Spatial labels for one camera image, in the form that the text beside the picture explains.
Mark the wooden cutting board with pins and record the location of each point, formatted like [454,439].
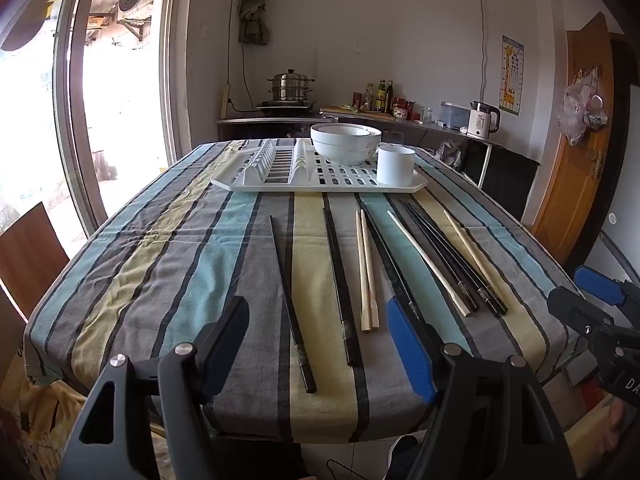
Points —
[345,111]

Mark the sliding glass door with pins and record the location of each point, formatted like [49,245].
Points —
[175,60]

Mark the beige power strip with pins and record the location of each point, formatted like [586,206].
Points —
[226,100]

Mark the white cup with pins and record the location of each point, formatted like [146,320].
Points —
[395,167]

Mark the giraffe wall poster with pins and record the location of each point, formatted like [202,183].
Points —
[512,75]

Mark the clear seasoning bottle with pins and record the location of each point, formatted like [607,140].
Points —
[369,100]

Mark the steel steamer pot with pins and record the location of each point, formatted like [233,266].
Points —
[290,87]

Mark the white plastic dish rack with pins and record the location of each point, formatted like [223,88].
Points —
[320,186]

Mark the dark bottle with yellow label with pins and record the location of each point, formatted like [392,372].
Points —
[381,97]

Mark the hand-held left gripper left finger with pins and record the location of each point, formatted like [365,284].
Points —
[225,345]

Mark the clear container with blue lid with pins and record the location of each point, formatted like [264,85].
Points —
[455,116]

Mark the striped tablecloth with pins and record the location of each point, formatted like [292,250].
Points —
[200,270]

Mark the hanging plastic bags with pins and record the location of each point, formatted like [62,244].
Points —
[580,105]

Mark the yellow printed cloth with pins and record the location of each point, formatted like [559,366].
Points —
[35,410]

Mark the clear plastic bag bundle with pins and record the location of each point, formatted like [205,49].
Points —
[450,152]

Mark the person's right hand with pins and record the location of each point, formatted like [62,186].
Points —
[614,430]

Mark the small red spice jar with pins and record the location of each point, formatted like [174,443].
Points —
[357,101]

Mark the black panel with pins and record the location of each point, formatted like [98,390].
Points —
[512,185]

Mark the dark green bottle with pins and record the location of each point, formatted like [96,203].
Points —
[390,100]

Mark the brown wooden chair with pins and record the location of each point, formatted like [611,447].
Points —
[30,255]

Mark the drinking glass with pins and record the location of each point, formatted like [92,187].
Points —
[428,116]

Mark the white jar with red lid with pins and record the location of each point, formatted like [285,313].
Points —
[400,112]

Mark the orange wooden door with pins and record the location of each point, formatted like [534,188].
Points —
[570,185]

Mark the black gas stove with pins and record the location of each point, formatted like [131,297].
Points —
[287,105]

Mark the yellow black window sticker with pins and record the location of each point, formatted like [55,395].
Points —
[30,15]

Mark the white electric kettle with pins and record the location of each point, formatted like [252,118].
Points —
[481,122]

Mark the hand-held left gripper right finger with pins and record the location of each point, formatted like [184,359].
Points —
[407,350]

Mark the hanging grey cloth bundle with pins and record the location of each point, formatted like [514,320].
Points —
[252,25]

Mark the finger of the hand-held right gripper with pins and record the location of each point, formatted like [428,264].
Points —
[580,310]
[600,282]

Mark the metal stove stand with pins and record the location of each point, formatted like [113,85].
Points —
[250,121]

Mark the white bowl with dark rim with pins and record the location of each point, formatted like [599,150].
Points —
[372,152]
[332,142]

